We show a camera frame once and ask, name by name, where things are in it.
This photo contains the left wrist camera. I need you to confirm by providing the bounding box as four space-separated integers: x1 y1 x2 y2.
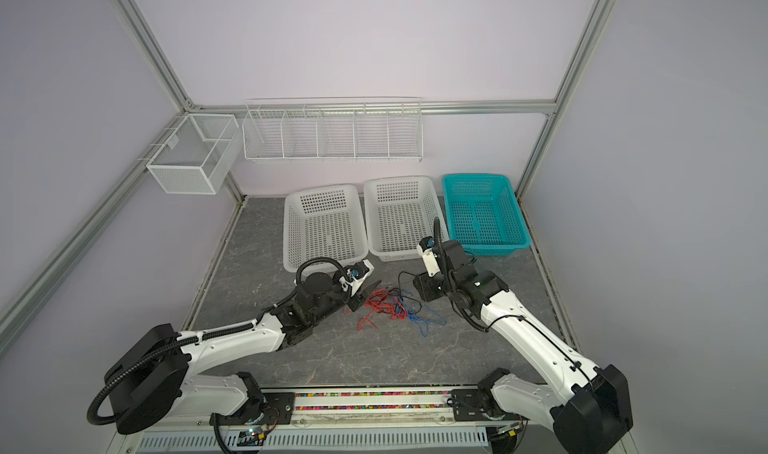
339 259 374 296

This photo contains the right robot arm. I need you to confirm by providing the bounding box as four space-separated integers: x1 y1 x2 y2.
414 220 634 453

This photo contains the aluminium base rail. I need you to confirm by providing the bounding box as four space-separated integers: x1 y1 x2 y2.
107 386 627 453

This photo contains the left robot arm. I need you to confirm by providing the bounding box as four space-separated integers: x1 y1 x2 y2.
86 257 374 435

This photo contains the white plastic basket middle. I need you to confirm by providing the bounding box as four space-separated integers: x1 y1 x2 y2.
363 176 450 262

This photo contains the aluminium frame corner post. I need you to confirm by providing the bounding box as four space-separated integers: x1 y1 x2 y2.
515 0 618 200
107 0 196 112

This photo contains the blue cable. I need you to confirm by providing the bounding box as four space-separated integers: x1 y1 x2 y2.
398 295 449 339

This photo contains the aluminium frame corner post left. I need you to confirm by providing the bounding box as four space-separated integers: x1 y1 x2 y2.
107 0 196 112

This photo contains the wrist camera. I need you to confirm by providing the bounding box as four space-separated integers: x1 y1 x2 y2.
417 236 441 278
339 259 374 296

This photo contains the red cable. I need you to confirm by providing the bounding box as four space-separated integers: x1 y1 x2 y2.
356 287 410 333

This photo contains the black cable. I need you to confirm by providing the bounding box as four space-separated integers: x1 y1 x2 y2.
383 272 422 311

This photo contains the white slotted cable duct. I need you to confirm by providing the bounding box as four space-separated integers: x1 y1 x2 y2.
135 426 490 453

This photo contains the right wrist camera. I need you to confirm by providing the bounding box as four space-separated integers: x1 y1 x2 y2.
417 236 441 278

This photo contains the teal plastic basket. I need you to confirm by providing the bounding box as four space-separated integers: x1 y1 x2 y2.
442 174 531 257

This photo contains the white wire mesh box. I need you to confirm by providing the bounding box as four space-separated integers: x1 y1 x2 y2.
147 114 243 195

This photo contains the white plastic basket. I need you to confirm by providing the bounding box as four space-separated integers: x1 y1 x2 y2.
363 176 450 262
283 184 369 273

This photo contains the white wire wall rack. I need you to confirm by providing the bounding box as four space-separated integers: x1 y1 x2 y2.
241 97 424 162

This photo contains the white plastic basket left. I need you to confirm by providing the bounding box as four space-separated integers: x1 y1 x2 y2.
283 184 369 273

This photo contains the aluminium frame corner post right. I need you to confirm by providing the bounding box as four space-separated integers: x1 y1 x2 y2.
515 0 618 200

